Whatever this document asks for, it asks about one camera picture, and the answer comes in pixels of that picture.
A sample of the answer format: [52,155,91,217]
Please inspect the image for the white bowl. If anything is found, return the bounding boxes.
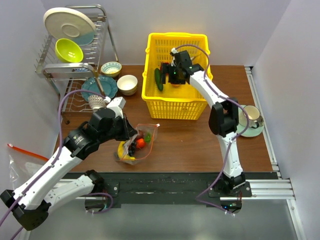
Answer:
[117,75,138,96]

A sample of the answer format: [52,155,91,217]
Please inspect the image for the metal dish rack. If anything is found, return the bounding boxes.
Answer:
[34,4,120,125]

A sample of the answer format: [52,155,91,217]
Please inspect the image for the lime green bowl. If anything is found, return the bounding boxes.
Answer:
[54,38,84,63]

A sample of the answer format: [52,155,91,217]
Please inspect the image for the black grape bunch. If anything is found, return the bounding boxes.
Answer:
[128,140,137,157]

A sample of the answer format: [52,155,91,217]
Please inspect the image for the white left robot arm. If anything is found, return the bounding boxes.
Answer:
[0,108,137,231]

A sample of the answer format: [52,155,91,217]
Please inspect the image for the cream mug black handle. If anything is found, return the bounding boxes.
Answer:
[238,105,264,129]

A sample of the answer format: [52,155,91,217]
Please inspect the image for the spare zip bag orange zipper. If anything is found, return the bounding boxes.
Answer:
[6,143,49,186]

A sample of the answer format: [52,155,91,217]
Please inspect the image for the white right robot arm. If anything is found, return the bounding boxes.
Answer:
[161,48,246,197]

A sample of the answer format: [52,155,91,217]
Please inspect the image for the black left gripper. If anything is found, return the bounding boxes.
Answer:
[99,113,138,143]

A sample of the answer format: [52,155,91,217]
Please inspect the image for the mint green saucer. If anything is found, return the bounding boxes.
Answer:
[237,105,265,138]

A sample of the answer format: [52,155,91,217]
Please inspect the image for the yellow banana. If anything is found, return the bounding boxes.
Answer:
[117,141,136,161]

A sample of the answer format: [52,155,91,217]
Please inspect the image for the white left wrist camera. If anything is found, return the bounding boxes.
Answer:
[106,96,126,119]

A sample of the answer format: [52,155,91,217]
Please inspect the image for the teal patterned small bowl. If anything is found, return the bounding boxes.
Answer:
[100,61,122,78]

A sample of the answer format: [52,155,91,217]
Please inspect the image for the green cucumber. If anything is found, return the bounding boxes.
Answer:
[154,68,164,92]

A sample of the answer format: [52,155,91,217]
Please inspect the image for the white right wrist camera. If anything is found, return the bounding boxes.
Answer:
[170,47,181,67]

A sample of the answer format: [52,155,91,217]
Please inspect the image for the grey patterned bowl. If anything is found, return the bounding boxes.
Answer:
[88,95,106,112]

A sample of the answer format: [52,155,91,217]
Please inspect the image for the teal scalloped plate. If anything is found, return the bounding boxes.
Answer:
[80,76,118,100]

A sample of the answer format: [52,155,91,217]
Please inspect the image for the orange carrot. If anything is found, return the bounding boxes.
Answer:
[136,132,152,149]

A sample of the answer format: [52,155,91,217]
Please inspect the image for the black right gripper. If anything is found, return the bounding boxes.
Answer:
[159,62,186,85]

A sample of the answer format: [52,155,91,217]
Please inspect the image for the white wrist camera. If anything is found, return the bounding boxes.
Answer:
[170,47,181,67]
[106,96,126,119]

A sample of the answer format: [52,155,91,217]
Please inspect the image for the yellow plastic basket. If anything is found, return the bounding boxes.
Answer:
[141,32,210,120]

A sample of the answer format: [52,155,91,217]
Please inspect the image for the large cream plate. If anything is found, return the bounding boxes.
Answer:
[43,7,97,46]

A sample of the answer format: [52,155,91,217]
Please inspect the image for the clear zip bag orange zipper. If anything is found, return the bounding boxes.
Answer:
[114,123,160,165]

